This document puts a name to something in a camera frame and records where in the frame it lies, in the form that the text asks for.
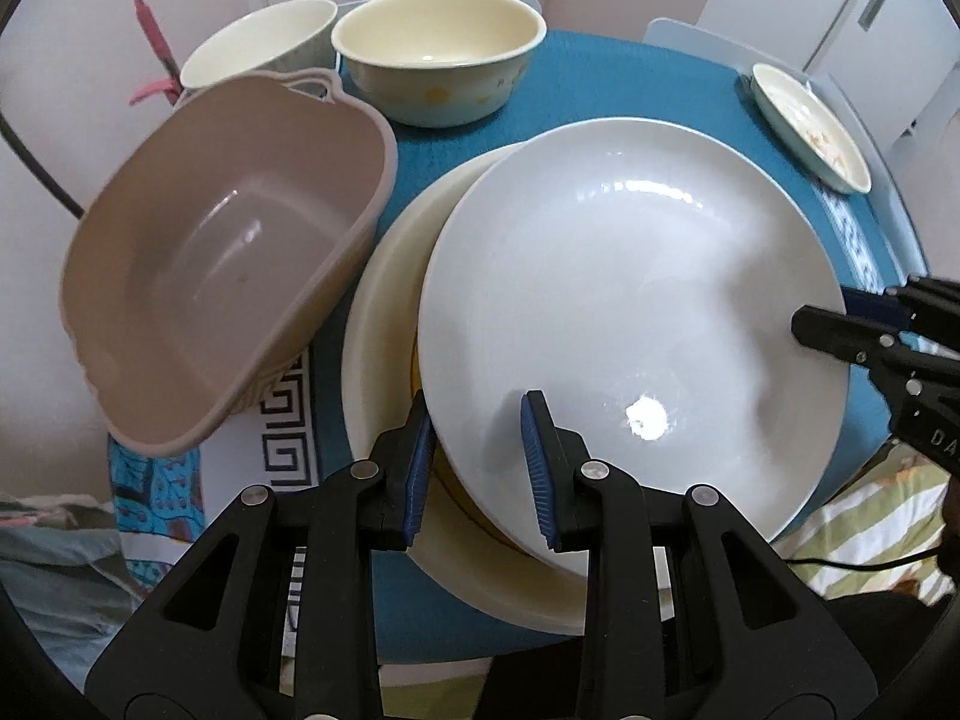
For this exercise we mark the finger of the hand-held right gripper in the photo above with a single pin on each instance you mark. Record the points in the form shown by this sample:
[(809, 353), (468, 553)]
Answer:
[(870, 305), (825, 330)]

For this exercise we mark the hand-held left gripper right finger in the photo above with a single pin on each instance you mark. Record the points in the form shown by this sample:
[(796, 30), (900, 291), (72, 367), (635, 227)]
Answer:
[(536, 480)]

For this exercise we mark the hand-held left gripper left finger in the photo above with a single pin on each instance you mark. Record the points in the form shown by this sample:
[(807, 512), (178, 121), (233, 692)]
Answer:
[(420, 480)]

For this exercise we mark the large cream plate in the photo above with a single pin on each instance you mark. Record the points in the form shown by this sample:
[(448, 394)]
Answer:
[(382, 330)]

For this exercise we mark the small decorated plate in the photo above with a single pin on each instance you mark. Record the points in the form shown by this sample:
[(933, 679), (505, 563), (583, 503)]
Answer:
[(802, 112)]

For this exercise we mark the white plate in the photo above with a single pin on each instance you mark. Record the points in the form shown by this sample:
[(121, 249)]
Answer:
[(600, 277)]

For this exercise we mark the taupe plastic basin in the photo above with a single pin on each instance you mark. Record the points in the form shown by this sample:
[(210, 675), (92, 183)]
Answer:
[(210, 255)]

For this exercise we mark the cream bowl dotted outside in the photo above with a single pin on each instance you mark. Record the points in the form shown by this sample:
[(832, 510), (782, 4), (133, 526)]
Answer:
[(435, 30)]

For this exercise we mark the cream bowl ribbed outside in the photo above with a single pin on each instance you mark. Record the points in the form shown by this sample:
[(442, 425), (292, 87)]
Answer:
[(255, 37)]

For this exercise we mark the patterned blanket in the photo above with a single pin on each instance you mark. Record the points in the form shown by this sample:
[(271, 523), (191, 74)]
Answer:
[(285, 420)]

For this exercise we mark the green striped cloth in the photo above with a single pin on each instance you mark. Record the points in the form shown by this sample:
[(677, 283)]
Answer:
[(885, 517)]

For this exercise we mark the dark cloth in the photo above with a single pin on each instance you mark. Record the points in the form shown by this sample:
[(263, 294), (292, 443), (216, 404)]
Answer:
[(885, 630)]

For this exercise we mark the white cabinet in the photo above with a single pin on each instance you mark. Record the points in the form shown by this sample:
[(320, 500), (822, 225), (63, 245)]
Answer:
[(825, 0)]

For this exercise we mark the blue tablecloth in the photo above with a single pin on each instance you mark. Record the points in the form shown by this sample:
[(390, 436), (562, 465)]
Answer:
[(465, 142)]

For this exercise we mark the grey crumpled cloth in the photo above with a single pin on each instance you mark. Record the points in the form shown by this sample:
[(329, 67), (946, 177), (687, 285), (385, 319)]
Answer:
[(60, 555)]

